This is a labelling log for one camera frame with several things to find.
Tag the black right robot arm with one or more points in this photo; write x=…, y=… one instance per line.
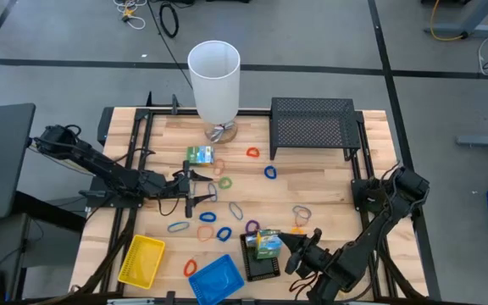
x=367, y=245

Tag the grey desk foot bar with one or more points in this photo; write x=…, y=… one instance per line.
x=481, y=141

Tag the white table lamp wooden base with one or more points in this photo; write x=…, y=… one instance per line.
x=214, y=93

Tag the orange rubber band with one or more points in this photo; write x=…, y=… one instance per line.
x=214, y=167
x=198, y=233
x=296, y=220

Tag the blue rubber band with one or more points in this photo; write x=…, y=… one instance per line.
x=230, y=206
x=169, y=229
x=216, y=192
x=293, y=209

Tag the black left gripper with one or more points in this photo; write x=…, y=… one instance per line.
x=174, y=186

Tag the yellow plastic basket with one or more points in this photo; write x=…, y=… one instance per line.
x=142, y=262

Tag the black plastic basket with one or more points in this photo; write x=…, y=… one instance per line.
x=261, y=271

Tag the grey desk leg frame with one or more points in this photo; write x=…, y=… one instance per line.
x=477, y=12

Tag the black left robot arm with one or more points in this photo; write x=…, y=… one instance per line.
x=95, y=163

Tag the black mesh shelf riser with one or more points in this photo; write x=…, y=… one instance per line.
x=312, y=123

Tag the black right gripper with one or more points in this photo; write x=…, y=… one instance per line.
x=316, y=260

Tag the blue plastic basket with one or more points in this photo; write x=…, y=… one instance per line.
x=216, y=281

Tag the dark grey side desk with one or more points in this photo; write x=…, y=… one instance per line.
x=2, y=148

